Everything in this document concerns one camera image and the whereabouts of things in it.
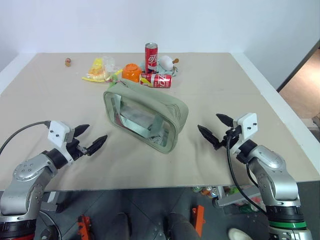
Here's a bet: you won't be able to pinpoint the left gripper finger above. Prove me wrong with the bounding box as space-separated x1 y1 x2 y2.
87 134 109 157
73 123 90 138

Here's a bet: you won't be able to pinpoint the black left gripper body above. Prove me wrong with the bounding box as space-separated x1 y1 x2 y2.
65 138 89 161

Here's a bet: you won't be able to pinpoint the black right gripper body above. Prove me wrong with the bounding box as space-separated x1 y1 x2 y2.
213 125 243 151

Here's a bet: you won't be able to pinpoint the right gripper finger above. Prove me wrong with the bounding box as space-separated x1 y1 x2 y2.
197 124 219 148
215 113 235 128

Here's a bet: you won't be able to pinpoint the green transparent storage bag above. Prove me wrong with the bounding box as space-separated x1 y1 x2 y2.
102 83 190 154

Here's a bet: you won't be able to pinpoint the cans on floor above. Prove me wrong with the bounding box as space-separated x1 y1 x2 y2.
191 185 219 199

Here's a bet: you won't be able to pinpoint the yellow snack bag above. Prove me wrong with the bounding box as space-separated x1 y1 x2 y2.
81 57 111 84

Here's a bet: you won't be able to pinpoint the clear crumpled plastic bag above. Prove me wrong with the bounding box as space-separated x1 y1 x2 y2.
102 55 119 74

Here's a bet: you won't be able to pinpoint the short red cola can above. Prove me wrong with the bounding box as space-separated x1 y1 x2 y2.
139 72 173 89

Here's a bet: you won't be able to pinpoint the orange plastic bowl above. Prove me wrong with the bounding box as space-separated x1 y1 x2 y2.
121 63 143 84

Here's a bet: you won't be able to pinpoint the orange clamp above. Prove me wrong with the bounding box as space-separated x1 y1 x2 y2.
191 205 206 237
76 214 92 240

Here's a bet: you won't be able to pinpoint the tall red cola can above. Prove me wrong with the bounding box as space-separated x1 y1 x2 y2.
144 42 160 75

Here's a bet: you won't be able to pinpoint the dark rounded shape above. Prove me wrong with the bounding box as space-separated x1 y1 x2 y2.
166 211 199 240

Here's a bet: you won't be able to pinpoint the white shoe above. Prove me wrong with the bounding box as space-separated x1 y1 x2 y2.
228 227 248 240

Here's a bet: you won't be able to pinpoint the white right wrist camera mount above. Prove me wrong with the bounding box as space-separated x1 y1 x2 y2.
229 112 259 155

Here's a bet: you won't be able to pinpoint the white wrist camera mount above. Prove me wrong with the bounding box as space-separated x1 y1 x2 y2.
47 120 76 164
229 112 259 155

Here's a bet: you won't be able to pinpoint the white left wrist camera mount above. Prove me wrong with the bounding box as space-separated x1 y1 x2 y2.
47 120 76 164

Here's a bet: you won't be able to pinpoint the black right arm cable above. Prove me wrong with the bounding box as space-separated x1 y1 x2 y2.
225 134 270 216

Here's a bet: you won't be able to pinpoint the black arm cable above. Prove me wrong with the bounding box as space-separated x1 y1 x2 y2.
225 134 270 216
0 120 51 155

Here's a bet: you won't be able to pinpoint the grey metal table bracket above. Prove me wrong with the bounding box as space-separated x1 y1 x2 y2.
40 191 66 214

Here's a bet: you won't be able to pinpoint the grey metal table frame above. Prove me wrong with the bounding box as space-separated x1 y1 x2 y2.
212 185 264 208

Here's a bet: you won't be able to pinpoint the green tag with red cord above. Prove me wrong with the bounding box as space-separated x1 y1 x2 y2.
106 70 124 87

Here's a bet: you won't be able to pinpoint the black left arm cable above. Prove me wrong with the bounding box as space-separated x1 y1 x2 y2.
0 120 51 155

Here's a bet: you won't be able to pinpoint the white round brush wooden handle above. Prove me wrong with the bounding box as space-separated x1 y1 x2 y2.
158 55 181 71

